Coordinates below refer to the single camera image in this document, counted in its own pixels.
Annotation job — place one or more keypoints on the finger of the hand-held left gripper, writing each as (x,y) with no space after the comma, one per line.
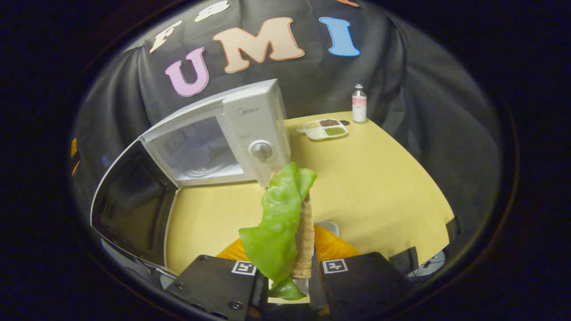
(74,156)

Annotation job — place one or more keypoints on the black backdrop cloth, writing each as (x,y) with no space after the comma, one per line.
(424,111)

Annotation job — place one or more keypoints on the small bottle with pink label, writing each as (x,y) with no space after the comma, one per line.
(359,104)

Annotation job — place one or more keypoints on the toast sandwich with lettuce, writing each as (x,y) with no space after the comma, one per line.
(279,223)

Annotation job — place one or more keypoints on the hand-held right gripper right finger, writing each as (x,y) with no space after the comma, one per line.
(357,285)

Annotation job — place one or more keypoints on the white sandwich holder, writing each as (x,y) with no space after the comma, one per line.
(330,228)

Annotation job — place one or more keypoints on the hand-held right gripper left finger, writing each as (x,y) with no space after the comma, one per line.
(214,285)

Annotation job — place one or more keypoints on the divided seasoning dish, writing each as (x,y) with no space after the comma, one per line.
(323,129)

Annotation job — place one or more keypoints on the white microwave oven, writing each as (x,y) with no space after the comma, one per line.
(254,125)

